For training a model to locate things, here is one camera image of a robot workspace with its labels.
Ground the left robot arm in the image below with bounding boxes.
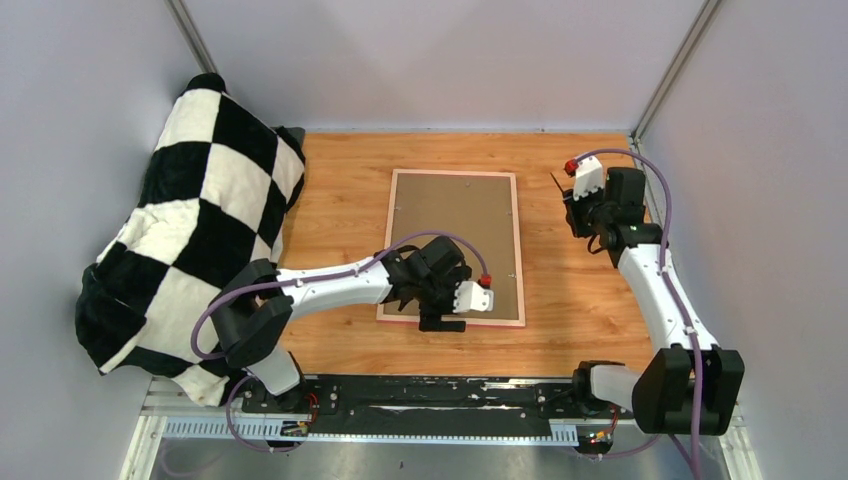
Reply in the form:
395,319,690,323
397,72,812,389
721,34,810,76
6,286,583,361
201,235,494,413

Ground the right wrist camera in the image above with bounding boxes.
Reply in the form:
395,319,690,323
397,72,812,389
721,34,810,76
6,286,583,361
564,156,604,201

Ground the black white checkered pillow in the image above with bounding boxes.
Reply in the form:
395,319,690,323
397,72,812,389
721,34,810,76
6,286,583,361
74,73,306,406

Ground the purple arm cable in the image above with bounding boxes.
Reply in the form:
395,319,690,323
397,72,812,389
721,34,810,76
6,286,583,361
190,230,492,455
572,148,705,480

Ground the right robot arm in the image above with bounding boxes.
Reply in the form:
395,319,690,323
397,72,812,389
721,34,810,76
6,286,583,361
563,156,745,436

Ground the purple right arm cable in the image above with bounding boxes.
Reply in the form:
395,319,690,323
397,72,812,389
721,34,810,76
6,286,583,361
572,148,705,480

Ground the white slotted cable duct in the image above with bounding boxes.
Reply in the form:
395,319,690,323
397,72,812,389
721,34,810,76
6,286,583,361
158,415,581,445

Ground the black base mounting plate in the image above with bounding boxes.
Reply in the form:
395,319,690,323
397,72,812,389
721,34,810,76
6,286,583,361
239,374,633,440

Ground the pink picture frame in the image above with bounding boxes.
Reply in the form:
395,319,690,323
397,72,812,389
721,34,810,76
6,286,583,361
376,168,527,329

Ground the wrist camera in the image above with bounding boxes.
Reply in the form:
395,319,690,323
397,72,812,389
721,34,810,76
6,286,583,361
452,280,494,314
564,156,604,201

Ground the brown frame backing board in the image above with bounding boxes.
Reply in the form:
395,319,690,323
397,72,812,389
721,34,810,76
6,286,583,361
382,173,521,322

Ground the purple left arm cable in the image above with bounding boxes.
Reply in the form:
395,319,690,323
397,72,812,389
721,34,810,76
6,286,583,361
190,230,492,455

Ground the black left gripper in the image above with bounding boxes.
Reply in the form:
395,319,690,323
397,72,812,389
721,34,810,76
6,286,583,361
416,267,472,331

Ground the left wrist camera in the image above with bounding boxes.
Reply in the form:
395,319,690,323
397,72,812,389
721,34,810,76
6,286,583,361
452,280,494,314

